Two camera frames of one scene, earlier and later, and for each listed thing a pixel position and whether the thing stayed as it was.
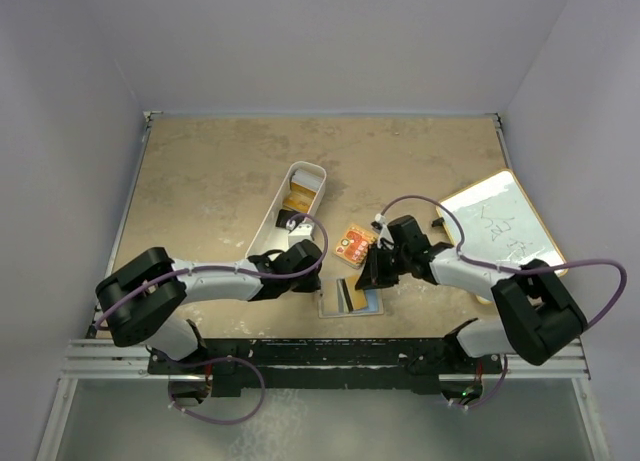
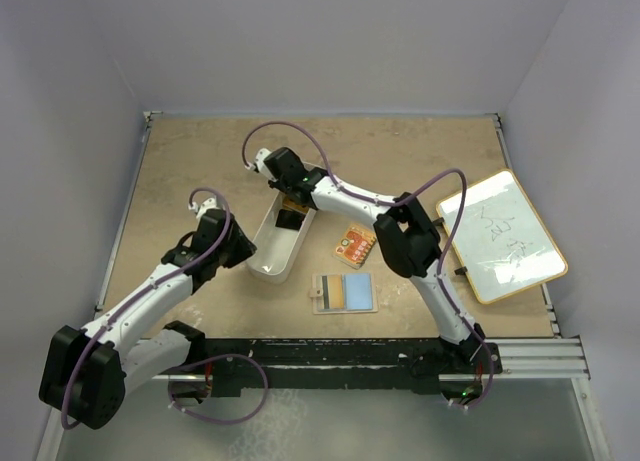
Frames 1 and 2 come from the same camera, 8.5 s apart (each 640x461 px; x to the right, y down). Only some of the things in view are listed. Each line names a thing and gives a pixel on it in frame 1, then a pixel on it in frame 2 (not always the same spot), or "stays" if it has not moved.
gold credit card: x=358 y=298 to x=336 y=291
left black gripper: x=310 y=285 to x=243 y=247
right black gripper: x=373 y=276 to x=278 y=184
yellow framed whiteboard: x=495 y=224 stays
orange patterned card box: x=353 y=245 stays
